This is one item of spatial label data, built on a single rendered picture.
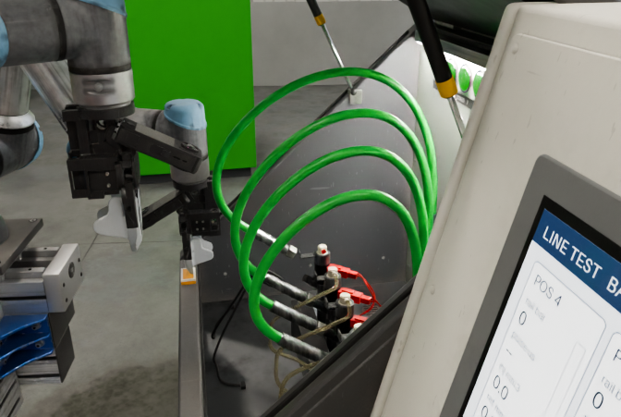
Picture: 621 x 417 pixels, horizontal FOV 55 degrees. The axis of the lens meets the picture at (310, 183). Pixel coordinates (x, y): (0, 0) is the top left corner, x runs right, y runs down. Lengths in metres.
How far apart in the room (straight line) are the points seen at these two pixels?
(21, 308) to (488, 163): 1.03
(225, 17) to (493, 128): 3.66
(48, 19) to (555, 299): 0.59
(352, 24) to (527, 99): 6.92
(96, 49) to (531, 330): 0.56
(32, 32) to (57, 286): 0.69
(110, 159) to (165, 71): 3.43
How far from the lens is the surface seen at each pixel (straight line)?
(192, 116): 1.12
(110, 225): 0.84
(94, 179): 0.81
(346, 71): 0.94
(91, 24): 0.75
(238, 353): 1.27
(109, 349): 2.78
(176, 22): 4.16
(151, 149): 0.79
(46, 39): 0.74
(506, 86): 0.58
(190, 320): 1.16
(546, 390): 0.48
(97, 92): 0.77
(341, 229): 1.39
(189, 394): 1.00
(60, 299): 1.33
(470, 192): 0.60
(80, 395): 2.58
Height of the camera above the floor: 1.60
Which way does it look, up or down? 22 degrees down
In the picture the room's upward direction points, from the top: straight up
